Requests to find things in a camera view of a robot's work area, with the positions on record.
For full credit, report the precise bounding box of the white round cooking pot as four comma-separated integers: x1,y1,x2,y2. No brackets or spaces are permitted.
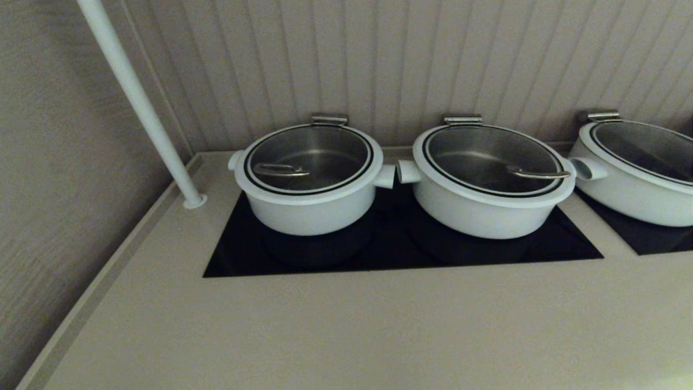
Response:
568,120,693,227
227,123,396,237
396,123,577,240

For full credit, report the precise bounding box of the wide black glass cooktop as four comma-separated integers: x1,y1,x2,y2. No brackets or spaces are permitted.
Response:
202,181,604,278

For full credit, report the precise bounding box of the white slanted metal pole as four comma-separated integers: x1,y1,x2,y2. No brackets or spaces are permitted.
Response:
76,0,208,210

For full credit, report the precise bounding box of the narrow black glass cooktop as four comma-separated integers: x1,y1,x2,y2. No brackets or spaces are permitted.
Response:
575,187,693,256

